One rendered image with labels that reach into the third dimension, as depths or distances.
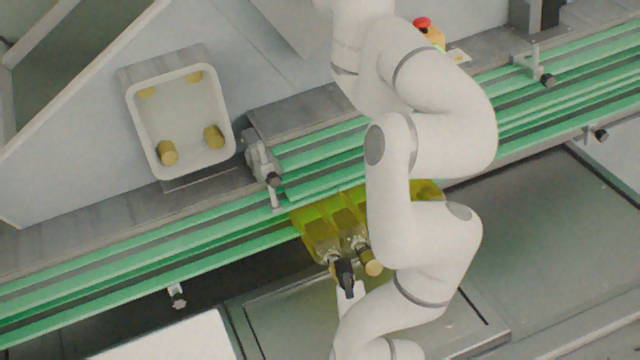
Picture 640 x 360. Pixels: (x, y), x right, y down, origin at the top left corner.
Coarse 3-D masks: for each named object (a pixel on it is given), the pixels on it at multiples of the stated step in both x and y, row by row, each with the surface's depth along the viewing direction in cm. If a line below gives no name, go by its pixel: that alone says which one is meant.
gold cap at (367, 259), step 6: (366, 252) 130; (372, 252) 130; (360, 258) 131; (366, 258) 129; (372, 258) 128; (366, 264) 127; (372, 264) 127; (378, 264) 128; (366, 270) 128; (372, 270) 128; (378, 270) 128
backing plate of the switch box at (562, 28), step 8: (504, 24) 162; (512, 24) 161; (560, 24) 158; (520, 32) 158; (544, 32) 157; (552, 32) 156; (560, 32) 156; (568, 32) 155; (528, 40) 155; (536, 40) 154; (544, 40) 154
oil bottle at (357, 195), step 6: (360, 186) 144; (348, 192) 143; (354, 192) 143; (360, 192) 143; (348, 198) 143; (354, 198) 141; (360, 198) 141; (366, 198) 141; (354, 204) 140; (360, 204) 140; (366, 204) 140; (360, 210) 139; (366, 210) 138; (360, 216) 138; (366, 216) 137; (366, 222) 136
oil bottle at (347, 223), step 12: (324, 204) 141; (336, 204) 140; (348, 204) 140; (336, 216) 138; (348, 216) 137; (336, 228) 136; (348, 228) 135; (360, 228) 134; (348, 240) 134; (348, 252) 136
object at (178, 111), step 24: (192, 72) 130; (168, 96) 138; (192, 96) 140; (216, 96) 135; (144, 120) 139; (168, 120) 141; (192, 120) 143; (216, 120) 144; (144, 144) 134; (192, 144) 146; (168, 168) 141; (192, 168) 141
